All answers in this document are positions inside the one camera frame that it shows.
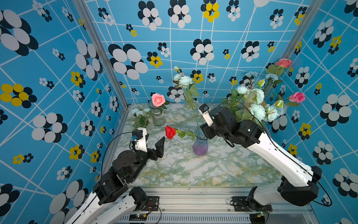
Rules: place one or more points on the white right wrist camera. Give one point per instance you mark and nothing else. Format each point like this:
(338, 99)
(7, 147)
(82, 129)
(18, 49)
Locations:
(204, 111)

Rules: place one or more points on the purple blue glass vase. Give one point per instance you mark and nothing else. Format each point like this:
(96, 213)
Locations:
(200, 146)

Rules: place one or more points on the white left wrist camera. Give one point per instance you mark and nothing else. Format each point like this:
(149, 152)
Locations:
(138, 139)

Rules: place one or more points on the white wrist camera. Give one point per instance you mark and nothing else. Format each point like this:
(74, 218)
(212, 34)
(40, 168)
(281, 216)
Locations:
(138, 139)
(204, 111)

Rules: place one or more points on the small green circuit board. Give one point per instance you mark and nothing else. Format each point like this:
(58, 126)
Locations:
(138, 218)

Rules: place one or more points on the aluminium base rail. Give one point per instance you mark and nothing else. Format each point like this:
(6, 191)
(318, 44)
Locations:
(202, 205)

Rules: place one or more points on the red rose stem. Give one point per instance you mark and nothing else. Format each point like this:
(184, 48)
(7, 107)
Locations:
(172, 132)

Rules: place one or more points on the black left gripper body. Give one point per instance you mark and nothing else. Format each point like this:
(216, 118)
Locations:
(152, 153)

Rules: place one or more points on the pink and blue flower bunch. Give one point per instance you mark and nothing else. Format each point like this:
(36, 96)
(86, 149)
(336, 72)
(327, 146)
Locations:
(270, 89)

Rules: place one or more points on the clear ribbed glass vase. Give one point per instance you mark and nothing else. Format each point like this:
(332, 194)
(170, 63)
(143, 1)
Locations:
(157, 115)

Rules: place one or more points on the white blue flower bunch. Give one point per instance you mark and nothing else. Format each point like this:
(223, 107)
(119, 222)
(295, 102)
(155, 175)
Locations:
(242, 110)

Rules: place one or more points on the white blue flower stem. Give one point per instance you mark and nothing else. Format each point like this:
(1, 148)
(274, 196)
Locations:
(187, 84)

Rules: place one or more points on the pink rose stem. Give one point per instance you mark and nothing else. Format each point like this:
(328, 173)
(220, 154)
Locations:
(159, 101)

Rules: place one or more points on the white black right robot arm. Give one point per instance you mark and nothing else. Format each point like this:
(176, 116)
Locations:
(299, 184)

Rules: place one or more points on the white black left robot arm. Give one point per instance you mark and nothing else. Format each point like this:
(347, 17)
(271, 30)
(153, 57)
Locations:
(111, 197)

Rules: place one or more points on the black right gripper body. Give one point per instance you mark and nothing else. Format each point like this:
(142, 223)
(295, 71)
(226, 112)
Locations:
(211, 131)

